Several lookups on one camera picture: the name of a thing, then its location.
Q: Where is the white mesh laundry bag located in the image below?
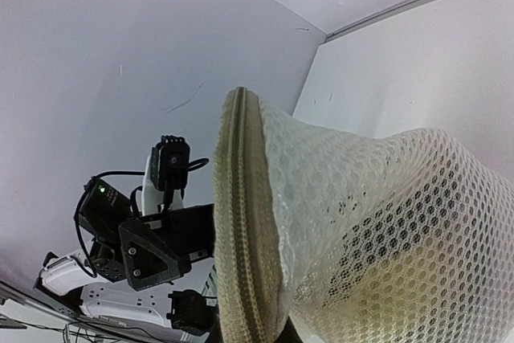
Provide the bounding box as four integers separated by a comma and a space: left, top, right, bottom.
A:
213, 88, 513, 342

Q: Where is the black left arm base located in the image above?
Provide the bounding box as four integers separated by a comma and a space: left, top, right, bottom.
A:
165, 289, 218, 337

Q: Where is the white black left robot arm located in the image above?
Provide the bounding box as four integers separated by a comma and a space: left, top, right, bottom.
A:
35, 174, 218, 336

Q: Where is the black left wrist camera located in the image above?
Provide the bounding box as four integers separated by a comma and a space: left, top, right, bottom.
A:
150, 135, 190, 191

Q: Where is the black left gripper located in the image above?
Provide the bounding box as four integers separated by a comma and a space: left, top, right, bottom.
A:
118, 204, 215, 291

